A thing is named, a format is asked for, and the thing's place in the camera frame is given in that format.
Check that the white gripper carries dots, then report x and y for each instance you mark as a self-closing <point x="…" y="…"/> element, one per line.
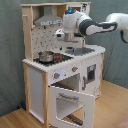
<point x="61" y="36"/>

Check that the small metal pot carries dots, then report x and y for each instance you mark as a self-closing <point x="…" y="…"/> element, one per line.
<point x="46" y="56"/>

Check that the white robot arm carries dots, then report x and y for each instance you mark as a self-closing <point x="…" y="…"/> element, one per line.
<point x="75" y="21"/>

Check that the wooden toy kitchen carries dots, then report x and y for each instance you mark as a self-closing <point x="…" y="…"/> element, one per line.
<point x="39" y="78"/>

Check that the grey range hood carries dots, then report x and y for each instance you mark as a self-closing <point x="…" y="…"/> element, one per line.
<point x="48" y="18"/>

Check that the black toy stovetop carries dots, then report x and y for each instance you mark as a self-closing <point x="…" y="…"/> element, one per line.
<point x="58" y="58"/>

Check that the grey toy sink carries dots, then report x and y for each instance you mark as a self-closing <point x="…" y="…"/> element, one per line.
<point x="80" y="51"/>

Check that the toy microwave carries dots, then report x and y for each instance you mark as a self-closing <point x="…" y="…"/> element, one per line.
<point x="83" y="10"/>

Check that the right stove knob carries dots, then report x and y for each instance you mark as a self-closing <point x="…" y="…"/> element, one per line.
<point x="74" y="69"/>

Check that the stove knob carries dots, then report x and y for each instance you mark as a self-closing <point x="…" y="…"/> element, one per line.
<point x="56" y="75"/>
<point x="74" y="69"/>

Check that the left stove knob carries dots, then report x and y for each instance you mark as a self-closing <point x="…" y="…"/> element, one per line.
<point x="56" y="75"/>

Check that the dishwasher door with window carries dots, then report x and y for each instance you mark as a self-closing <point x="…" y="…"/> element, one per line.
<point x="89" y="76"/>

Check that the white oven door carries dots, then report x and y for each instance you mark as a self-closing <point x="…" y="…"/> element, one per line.
<point x="63" y="102"/>

